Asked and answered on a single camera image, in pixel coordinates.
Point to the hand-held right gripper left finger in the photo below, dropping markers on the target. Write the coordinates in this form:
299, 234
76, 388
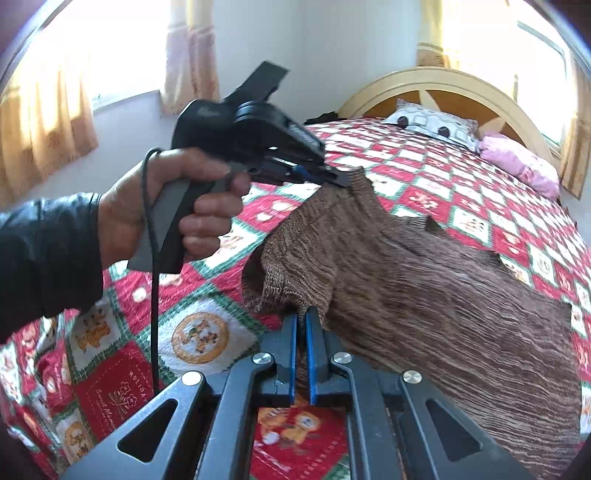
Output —
292, 350

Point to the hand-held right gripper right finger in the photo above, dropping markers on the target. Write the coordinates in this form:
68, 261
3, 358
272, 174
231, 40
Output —
311, 355

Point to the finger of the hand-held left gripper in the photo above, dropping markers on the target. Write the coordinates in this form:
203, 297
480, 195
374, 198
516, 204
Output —
318, 165
295, 178

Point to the brown knit sweater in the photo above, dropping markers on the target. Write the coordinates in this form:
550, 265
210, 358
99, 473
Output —
415, 300

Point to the person's left forearm black sleeve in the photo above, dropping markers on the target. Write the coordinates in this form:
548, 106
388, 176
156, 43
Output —
46, 258

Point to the person's left hand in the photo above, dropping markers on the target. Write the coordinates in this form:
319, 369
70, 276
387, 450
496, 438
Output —
134, 194

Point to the dark cloth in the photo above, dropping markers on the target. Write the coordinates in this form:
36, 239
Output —
323, 117

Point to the yellow curtain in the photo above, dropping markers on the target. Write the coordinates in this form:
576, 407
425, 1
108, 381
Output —
189, 60
577, 138
46, 124
431, 37

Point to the grey patterned pillow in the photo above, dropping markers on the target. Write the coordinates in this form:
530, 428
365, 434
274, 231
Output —
429, 122

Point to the red checkered printed quilt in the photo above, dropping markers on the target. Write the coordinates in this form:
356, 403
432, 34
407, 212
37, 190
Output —
461, 184

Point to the bright window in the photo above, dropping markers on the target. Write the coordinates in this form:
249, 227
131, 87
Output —
508, 46
124, 50

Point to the cream arched wooden headboard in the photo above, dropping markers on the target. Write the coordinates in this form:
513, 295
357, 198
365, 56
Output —
461, 83

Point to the pink pillow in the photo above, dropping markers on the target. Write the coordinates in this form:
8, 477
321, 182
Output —
521, 164

